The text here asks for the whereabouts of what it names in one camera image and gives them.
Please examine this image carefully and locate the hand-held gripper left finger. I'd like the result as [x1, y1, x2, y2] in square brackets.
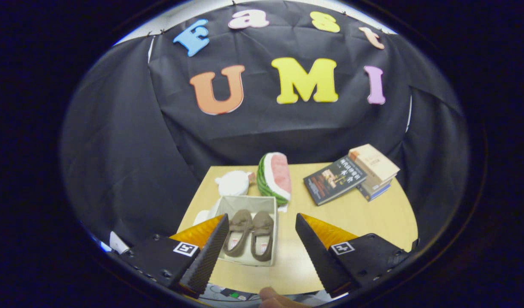
[115, 213, 230, 299]

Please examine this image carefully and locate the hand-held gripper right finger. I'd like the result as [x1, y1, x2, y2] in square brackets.
[294, 213, 411, 299]

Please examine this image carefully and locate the brown fuzzy shoe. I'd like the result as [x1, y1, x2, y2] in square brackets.
[223, 209, 254, 258]
[250, 210, 274, 262]

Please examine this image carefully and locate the cream fabric storage box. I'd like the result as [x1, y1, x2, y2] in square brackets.
[193, 195, 280, 267]

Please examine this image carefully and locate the dark device with green light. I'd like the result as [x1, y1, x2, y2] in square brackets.
[221, 288, 253, 301]

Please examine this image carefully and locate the black cover book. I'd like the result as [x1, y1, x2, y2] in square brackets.
[303, 155, 368, 206]

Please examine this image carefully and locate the white plush toy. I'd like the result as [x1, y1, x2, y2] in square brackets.
[214, 170, 256, 197]

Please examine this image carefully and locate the blue cover book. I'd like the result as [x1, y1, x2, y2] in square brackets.
[357, 179, 393, 202]

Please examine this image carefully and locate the white sheet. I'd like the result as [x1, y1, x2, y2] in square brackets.
[109, 231, 130, 255]

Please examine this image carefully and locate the watermelon slice plush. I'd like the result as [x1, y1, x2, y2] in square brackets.
[256, 152, 292, 207]

